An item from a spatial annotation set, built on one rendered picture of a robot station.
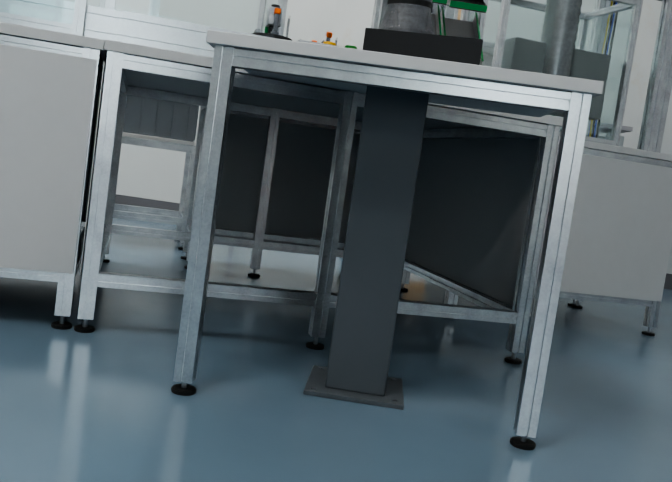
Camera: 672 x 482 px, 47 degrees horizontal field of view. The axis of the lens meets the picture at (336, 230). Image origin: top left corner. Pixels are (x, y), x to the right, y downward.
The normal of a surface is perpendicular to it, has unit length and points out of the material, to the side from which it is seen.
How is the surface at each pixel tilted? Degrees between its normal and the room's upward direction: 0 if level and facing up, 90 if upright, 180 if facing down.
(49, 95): 90
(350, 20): 90
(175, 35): 90
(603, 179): 90
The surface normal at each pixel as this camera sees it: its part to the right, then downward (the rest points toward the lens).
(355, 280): -0.07, 0.07
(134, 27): 0.25, 0.11
